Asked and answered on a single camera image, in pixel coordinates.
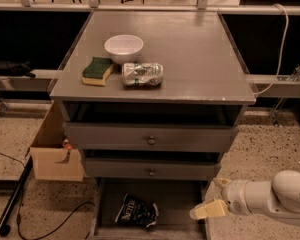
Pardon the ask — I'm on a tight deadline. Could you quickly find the white bowl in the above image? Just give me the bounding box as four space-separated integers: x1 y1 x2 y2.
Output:
104 34 144 65

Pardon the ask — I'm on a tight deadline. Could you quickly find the crushed silver green can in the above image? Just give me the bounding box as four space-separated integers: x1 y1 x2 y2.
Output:
121 63 164 87

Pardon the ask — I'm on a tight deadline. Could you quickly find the blue chip bag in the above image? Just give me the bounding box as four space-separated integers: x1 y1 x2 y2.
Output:
115 193 159 228

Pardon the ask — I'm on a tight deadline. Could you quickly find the black floor cable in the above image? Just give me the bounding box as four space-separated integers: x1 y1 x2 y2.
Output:
0 145 96 240

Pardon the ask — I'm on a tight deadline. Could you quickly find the cardboard box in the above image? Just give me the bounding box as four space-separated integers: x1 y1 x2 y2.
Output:
30 103 85 182

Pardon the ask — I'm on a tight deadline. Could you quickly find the green yellow sponge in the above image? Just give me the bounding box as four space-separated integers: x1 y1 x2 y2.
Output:
82 57 113 86

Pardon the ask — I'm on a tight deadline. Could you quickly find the black bar on floor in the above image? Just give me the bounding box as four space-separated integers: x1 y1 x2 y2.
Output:
0 158 33 237

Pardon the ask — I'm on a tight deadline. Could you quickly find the black bag on rail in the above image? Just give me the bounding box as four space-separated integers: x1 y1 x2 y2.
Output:
0 61 36 78

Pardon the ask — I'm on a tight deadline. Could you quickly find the grey drawer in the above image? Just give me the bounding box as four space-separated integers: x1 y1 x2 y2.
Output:
83 150 220 181
88 178 209 240
65 102 242 153

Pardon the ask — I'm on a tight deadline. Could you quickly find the orange object in box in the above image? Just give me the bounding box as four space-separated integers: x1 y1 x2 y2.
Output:
62 140 73 150

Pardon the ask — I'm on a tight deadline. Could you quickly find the grey top drawer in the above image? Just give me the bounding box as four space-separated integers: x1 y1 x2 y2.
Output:
65 102 242 153

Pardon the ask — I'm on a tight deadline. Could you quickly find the grey bottom drawer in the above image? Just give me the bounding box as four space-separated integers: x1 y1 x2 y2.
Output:
88 178 209 240

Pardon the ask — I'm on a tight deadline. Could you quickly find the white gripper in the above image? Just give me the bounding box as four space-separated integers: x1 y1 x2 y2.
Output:
189 178 251 220

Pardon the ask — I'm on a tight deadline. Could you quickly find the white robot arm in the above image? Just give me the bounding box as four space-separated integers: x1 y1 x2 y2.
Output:
189 170 300 227

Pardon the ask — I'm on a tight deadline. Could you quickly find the grey middle drawer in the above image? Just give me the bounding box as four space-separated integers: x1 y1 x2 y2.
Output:
83 150 220 181

